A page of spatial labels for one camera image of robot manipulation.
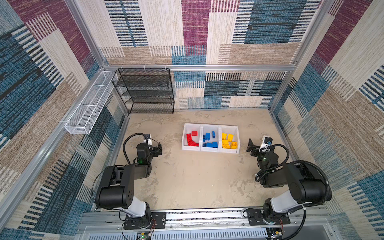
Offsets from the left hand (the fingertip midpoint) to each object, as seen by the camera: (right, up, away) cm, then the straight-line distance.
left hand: (151, 141), depth 94 cm
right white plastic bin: (+52, +7, +9) cm, 54 cm away
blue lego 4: (+33, -3, +3) cm, 34 cm away
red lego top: (+26, +5, +11) cm, 29 cm away
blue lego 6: (+35, -2, +3) cm, 36 cm away
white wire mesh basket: (-42, +14, 0) cm, 44 cm away
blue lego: (+36, +3, +9) cm, 37 cm away
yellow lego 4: (+47, -4, +2) cm, 47 cm away
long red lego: (+24, -1, +6) cm, 25 cm away
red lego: (+27, -2, +6) cm, 27 cm away
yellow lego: (+46, +3, +6) cm, 47 cm away
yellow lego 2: (+50, +2, +6) cm, 51 cm away
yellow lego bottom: (+52, -3, +3) cm, 52 cm away
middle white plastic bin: (+41, +6, +11) cm, 43 cm away
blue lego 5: (+39, -2, +4) cm, 40 cm away
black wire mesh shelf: (-9, +35, +18) cm, 41 cm away
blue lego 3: (+33, +2, +5) cm, 33 cm away
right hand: (+64, +1, -4) cm, 64 cm away
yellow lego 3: (+47, -1, +5) cm, 47 cm away
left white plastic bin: (+22, +8, +12) cm, 26 cm away
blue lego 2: (+40, +4, +9) cm, 41 cm away
